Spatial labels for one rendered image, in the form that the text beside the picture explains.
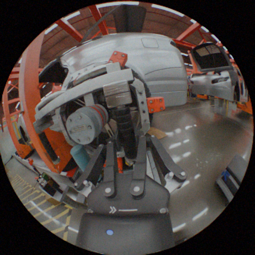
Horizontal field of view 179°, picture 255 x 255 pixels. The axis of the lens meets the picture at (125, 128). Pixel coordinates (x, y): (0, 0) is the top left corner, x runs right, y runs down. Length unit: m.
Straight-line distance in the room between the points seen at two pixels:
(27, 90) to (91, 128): 0.63
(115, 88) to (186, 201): 1.03
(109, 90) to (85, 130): 0.18
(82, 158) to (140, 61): 0.88
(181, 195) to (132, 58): 1.42
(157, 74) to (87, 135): 0.78
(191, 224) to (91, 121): 1.08
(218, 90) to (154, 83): 1.94
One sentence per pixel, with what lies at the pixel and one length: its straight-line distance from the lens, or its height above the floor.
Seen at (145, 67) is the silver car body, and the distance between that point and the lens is 0.84.
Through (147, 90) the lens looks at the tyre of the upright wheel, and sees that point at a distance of 0.48.
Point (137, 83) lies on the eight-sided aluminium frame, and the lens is 0.38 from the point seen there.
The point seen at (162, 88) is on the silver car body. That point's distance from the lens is 0.85.
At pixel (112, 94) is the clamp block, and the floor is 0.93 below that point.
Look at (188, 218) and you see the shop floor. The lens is 1.00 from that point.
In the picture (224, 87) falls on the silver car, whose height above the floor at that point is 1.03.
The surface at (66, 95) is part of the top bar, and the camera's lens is 0.25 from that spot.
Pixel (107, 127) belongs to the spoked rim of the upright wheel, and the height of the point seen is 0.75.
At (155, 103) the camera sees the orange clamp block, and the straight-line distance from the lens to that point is 0.40.
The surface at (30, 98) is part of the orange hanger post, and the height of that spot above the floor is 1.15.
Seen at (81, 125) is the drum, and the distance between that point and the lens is 0.29.
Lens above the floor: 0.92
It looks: 22 degrees down
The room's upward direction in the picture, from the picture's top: 13 degrees counter-clockwise
